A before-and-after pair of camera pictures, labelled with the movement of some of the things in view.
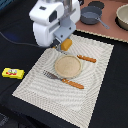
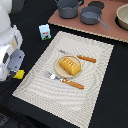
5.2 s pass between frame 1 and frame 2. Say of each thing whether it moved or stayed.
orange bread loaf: moved
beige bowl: stayed
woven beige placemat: stayed
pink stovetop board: stayed
